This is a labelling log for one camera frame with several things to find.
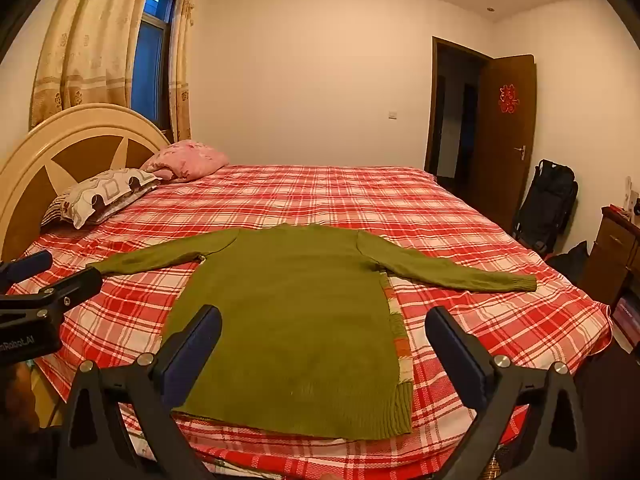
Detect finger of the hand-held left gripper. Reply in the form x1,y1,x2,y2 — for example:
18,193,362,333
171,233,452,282
0,250,54,295
0,266,103,328

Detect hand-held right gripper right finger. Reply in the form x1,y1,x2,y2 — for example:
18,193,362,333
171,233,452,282
424,306,590,480

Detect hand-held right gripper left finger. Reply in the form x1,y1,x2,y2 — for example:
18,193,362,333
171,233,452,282
54,304,224,480

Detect olive green knit sweater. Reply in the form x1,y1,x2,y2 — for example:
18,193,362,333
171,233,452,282
86,223,538,442

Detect striped orange green cloth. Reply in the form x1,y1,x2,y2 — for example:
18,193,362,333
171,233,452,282
381,272,416,387

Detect white patterned pillow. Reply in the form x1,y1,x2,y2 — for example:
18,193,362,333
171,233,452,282
40,167,162,231

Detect cream wooden headboard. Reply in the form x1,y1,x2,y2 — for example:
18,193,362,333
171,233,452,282
0,103,172,263

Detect dark bag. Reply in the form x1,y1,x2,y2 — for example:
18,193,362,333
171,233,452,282
547,241,592,286

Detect black suitcase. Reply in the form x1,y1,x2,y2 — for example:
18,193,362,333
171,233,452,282
511,159,579,257

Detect pink pillow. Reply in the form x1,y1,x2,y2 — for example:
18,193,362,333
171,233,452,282
140,140,231,184

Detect brown wooden cabinet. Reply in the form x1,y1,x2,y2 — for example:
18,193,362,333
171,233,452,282
580,205,640,312

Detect brown wooden door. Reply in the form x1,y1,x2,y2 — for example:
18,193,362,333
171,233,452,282
472,55,538,234

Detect red plaid bedsheet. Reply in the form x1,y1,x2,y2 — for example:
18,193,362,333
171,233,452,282
7,164,615,480

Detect window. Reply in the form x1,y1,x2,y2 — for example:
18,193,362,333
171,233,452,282
131,0,180,132

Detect wide beige patterned curtain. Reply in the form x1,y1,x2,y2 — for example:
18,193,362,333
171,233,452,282
29,0,160,132

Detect narrow beige patterned curtain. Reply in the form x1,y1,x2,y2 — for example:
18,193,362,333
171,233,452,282
169,0,199,144

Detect red paper door decoration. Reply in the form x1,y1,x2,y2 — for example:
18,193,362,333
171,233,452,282
497,84,519,115

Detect dark wooden door frame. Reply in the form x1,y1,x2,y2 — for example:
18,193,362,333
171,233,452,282
424,36,494,182

